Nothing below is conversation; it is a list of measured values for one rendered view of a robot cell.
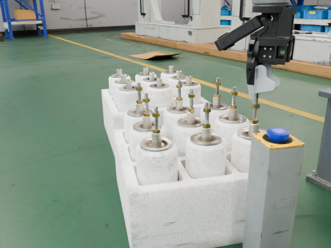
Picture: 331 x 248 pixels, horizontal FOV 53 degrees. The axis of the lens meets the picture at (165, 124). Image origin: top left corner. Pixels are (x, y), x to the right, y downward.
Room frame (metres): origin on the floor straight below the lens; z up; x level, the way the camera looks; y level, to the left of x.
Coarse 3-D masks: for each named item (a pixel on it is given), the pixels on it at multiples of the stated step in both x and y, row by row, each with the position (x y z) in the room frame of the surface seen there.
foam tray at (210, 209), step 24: (120, 144) 0.86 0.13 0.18; (120, 168) 0.78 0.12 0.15; (120, 192) 0.84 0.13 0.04; (144, 192) 0.61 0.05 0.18; (168, 192) 0.62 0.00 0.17; (192, 192) 0.63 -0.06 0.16; (216, 192) 0.64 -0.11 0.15; (240, 192) 0.66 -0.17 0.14; (144, 216) 0.61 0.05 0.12; (168, 216) 0.62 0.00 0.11; (192, 216) 0.63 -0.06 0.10; (216, 216) 0.64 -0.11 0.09; (240, 216) 0.66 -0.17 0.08; (144, 240) 0.61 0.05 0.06; (168, 240) 0.62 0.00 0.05; (192, 240) 0.63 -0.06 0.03; (216, 240) 0.64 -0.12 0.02; (240, 240) 0.66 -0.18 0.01
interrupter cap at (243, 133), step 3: (240, 129) 0.77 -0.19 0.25; (243, 129) 0.77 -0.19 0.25; (246, 129) 0.77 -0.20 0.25; (258, 129) 0.77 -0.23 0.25; (261, 129) 0.77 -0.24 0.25; (237, 132) 0.75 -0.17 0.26; (240, 132) 0.75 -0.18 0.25; (243, 132) 0.75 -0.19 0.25; (246, 132) 0.76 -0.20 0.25; (258, 132) 0.75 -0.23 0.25; (261, 132) 0.75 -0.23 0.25; (240, 135) 0.73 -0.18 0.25; (243, 135) 0.73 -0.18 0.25; (246, 135) 0.73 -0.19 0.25; (249, 135) 0.74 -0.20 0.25; (243, 138) 0.72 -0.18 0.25; (246, 138) 0.71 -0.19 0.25; (249, 138) 0.71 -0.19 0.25
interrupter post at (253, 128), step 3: (249, 123) 0.74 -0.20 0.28; (258, 123) 0.74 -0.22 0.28; (249, 126) 0.74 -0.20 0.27; (252, 126) 0.73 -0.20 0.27; (255, 126) 0.73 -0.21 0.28; (258, 126) 0.74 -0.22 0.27; (249, 129) 0.74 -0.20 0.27; (252, 129) 0.73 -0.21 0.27; (255, 129) 0.73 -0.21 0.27; (249, 132) 0.74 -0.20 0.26; (252, 132) 0.73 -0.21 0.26; (255, 132) 0.73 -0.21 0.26
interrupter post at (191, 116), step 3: (189, 114) 0.82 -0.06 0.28; (192, 114) 0.82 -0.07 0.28; (195, 114) 0.83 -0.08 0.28; (189, 117) 0.82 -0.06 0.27; (192, 117) 0.82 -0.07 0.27; (195, 117) 0.83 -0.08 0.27; (189, 120) 0.82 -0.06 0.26; (192, 120) 0.82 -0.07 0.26; (189, 123) 0.82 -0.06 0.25; (192, 123) 0.82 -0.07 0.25
